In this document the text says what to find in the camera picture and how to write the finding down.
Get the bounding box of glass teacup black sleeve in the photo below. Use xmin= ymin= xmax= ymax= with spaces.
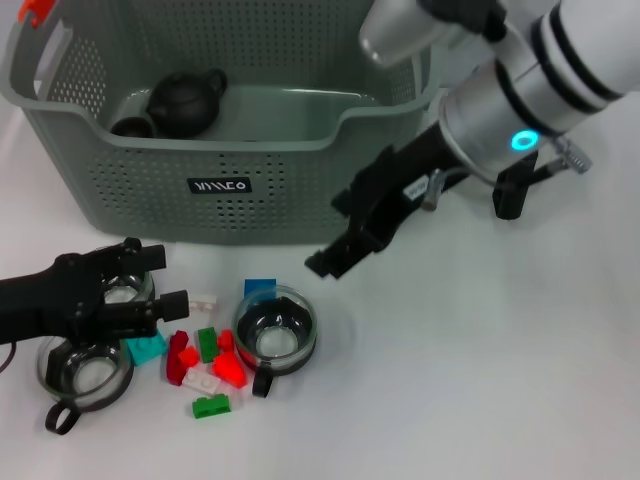
xmin=232 ymin=284 xmax=320 ymax=400
xmin=99 ymin=237 xmax=156 ymax=307
xmin=35 ymin=333 xmax=135 ymax=435

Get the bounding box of dark clay teapot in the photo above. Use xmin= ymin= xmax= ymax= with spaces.
xmin=145 ymin=67 xmax=230 ymax=137

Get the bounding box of large red slope toy brick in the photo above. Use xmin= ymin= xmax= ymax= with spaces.
xmin=212 ymin=350 xmax=249 ymax=390

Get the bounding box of white narrow toy brick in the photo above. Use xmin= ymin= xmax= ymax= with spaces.
xmin=187 ymin=294 xmax=221 ymax=314

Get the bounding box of blue square toy brick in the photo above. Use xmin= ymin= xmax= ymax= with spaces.
xmin=243 ymin=277 xmax=279 ymax=301

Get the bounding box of grey perforated plastic storage basket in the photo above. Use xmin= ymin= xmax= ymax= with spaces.
xmin=0 ymin=0 xmax=444 ymax=246

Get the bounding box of teal toy brick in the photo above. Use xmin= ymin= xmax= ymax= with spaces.
xmin=124 ymin=329 xmax=169 ymax=369

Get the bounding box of green toy brick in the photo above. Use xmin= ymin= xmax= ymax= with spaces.
xmin=191 ymin=393 xmax=234 ymax=419
xmin=196 ymin=326 xmax=221 ymax=364

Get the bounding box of white flat toy plate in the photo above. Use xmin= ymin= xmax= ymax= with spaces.
xmin=180 ymin=365 xmax=223 ymax=395

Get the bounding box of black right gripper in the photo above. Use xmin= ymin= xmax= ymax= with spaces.
xmin=305 ymin=122 xmax=469 ymax=280

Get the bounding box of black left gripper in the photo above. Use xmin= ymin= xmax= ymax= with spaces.
xmin=0 ymin=238 xmax=191 ymax=346

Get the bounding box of dark red curved toy brick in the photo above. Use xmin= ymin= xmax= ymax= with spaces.
xmin=160 ymin=329 xmax=190 ymax=387

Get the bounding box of dark clay small teacup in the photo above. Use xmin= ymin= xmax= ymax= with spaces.
xmin=109 ymin=115 xmax=155 ymax=139

